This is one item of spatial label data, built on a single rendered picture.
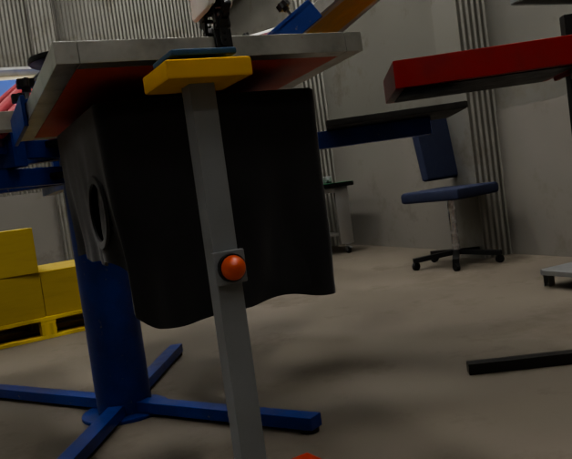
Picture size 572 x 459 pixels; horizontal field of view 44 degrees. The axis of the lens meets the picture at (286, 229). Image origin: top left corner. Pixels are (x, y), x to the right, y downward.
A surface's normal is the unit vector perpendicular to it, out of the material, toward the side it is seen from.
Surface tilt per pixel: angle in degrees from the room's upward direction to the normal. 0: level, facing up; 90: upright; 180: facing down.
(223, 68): 90
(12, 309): 90
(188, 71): 90
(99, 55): 88
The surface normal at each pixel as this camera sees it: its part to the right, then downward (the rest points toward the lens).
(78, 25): 0.39, 0.00
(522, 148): -0.91, 0.15
